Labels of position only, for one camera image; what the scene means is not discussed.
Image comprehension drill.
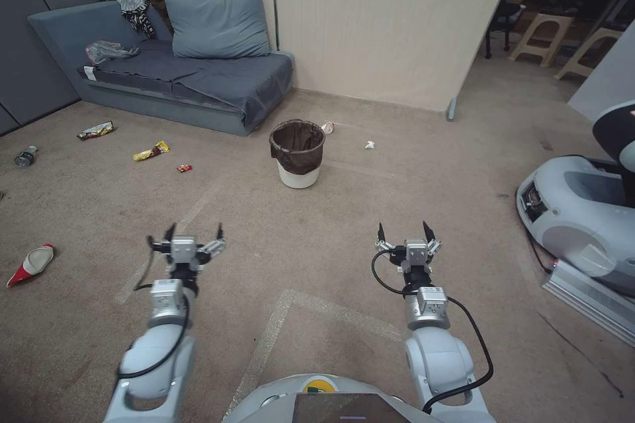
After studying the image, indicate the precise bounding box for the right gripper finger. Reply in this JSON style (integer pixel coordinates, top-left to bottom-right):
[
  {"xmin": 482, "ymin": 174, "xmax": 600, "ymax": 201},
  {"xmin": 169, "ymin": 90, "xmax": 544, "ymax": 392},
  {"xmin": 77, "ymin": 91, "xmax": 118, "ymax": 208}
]
[
  {"xmin": 374, "ymin": 222, "xmax": 397, "ymax": 252},
  {"xmin": 421, "ymin": 220, "xmax": 444, "ymax": 256}
]

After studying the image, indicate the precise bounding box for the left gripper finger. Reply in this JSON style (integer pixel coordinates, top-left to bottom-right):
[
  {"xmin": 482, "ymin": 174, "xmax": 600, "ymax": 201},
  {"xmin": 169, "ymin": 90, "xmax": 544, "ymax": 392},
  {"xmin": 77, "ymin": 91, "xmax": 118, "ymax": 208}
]
[
  {"xmin": 157, "ymin": 223, "xmax": 178, "ymax": 251},
  {"xmin": 198, "ymin": 224, "xmax": 228, "ymax": 259}
]

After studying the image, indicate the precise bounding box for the white plastic trash bin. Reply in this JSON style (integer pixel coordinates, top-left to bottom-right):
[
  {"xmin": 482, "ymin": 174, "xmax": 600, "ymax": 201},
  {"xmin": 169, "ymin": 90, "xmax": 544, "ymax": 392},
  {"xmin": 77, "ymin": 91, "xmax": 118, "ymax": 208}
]
[{"xmin": 276, "ymin": 161, "xmax": 322, "ymax": 190}]

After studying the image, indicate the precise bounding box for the yellow snack wrapper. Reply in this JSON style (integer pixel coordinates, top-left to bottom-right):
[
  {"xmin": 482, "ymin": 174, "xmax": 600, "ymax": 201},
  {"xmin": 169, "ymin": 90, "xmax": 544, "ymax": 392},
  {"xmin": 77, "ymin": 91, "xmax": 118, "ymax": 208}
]
[{"xmin": 132, "ymin": 140, "xmax": 171, "ymax": 163}]

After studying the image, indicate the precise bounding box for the dark gold snack wrapper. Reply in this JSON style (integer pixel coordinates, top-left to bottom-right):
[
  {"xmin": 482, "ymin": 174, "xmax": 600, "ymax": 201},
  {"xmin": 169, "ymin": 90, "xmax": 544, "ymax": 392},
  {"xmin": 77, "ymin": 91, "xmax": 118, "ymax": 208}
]
[{"xmin": 77, "ymin": 120, "xmax": 118, "ymax": 142}]

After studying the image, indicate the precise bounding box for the red high-heel shoe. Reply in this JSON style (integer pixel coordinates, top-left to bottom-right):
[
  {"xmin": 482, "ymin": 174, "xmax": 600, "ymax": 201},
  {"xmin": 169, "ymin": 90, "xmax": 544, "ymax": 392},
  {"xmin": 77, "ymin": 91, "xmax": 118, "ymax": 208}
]
[{"xmin": 5, "ymin": 243, "xmax": 56, "ymax": 289}]

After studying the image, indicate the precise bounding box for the white robot front shell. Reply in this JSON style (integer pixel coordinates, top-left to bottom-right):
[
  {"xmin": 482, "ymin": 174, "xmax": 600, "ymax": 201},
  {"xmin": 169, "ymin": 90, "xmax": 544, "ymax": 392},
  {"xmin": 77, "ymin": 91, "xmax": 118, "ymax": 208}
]
[{"xmin": 223, "ymin": 373, "xmax": 497, "ymax": 423}]

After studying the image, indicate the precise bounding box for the grey white wheeled robot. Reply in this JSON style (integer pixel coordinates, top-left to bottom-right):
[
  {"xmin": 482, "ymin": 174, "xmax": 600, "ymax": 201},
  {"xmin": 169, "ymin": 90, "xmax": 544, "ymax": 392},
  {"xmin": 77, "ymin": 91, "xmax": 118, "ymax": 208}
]
[{"xmin": 515, "ymin": 100, "xmax": 635, "ymax": 286}]

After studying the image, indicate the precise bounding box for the dark grey bed sheet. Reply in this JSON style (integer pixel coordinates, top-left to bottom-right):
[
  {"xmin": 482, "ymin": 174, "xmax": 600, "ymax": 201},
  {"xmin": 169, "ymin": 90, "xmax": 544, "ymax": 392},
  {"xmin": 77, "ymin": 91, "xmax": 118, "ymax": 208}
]
[{"xmin": 91, "ymin": 38, "xmax": 294, "ymax": 130}]

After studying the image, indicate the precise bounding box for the clear plastic bottle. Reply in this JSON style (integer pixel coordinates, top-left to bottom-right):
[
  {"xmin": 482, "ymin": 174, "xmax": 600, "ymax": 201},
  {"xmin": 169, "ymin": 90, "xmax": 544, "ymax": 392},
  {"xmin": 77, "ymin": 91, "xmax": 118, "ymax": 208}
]
[{"xmin": 13, "ymin": 145, "xmax": 38, "ymax": 169}]

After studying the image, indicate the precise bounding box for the clear plastic bag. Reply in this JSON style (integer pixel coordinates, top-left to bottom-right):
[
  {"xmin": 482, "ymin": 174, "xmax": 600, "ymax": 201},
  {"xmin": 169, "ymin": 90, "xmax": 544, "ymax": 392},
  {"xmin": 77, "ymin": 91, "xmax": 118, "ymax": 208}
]
[{"xmin": 85, "ymin": 40, "xmax": 142, "ymax": 65}]

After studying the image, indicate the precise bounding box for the blue-grey pillow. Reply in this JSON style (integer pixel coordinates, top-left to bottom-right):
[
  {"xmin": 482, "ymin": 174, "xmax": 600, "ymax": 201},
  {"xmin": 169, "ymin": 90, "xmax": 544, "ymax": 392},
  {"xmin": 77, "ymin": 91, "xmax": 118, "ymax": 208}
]
[{"xmin": 162, "ymin": 0, "xmax": 272, "ymax": 60}]

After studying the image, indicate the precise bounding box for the blue-grey sofa bed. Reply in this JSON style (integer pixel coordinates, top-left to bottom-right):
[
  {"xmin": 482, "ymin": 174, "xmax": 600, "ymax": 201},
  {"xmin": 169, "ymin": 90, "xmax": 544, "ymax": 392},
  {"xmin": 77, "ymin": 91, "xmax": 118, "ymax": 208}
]
[{"xmin": 27, "ymin": 0, "xmax": 295, "ymax": 138}]

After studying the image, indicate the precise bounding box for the beige plastic stool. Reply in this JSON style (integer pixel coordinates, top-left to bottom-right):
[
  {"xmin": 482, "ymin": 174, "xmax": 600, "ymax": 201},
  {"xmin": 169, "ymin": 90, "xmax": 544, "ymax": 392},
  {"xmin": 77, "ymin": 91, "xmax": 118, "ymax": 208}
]
[
  {"xmin": 554, "ymin": 26, "xmax": 624, "ymax": 81},
  {"xmin": 509, "ymin": 13, "xmax": 576, "ymax": 69}
]

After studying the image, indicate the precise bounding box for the black white zebra garment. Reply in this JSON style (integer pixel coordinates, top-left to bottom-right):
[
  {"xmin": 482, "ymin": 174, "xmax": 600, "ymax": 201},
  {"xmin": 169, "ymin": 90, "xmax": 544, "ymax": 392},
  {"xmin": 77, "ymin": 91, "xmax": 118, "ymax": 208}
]
[{"xmin": 96, "ymin": 0, "xmax": 160, "ymax": 40}]

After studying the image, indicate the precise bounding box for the black office chair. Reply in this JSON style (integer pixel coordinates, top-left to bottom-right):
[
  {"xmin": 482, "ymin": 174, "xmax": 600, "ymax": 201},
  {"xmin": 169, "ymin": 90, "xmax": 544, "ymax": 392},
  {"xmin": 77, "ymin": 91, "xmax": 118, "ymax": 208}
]
[{"xmin": 484, "ymin": 0, "xmax": 528, "ymax": 60}]

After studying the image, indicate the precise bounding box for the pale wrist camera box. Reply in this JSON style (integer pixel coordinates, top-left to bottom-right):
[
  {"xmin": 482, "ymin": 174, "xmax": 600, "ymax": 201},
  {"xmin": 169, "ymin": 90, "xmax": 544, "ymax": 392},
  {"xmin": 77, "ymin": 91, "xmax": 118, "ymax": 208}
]
[
  {"xmin": 170, "ymin": 236, "xmax": 198, "ymax": 266},
  {"xmin": 403, "ymin": 239, "xmax": 429, "ymax": 266}
]

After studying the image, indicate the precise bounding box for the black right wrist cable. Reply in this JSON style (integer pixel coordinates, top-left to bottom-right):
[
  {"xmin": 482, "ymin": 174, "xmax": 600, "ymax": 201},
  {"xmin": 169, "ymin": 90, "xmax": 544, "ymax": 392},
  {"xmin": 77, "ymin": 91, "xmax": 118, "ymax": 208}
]
[{"xmin": 370, "ymin": 249, "xmax": 495, "ymax": 414}]

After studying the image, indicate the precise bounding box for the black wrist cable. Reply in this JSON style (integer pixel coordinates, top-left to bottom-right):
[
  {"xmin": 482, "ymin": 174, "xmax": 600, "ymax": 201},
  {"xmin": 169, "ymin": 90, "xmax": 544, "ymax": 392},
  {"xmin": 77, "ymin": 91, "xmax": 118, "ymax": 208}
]
[
  {"xmin": 117, "ymin": 234, "xmax": 192, "ymax": 380},
  {"xmin": 370, "ymin": 249, "xmax": 495, "ymax": 414}
]

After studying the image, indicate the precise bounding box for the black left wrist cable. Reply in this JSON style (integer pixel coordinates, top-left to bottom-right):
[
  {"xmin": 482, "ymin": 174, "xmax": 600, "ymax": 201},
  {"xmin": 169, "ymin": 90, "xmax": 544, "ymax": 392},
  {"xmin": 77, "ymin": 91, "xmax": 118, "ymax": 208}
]
[{"xmin": 117, "ymin": 234, "xmax": 192, "ymax": 380}]

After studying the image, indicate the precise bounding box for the silver aluminium rail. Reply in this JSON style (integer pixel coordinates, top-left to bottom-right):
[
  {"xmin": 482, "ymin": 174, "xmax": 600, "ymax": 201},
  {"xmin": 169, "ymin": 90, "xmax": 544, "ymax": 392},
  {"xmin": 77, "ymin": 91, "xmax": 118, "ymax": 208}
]
[{"xmin": 540, "ymin": 261, "xmax": 635, "ymax": 342}]

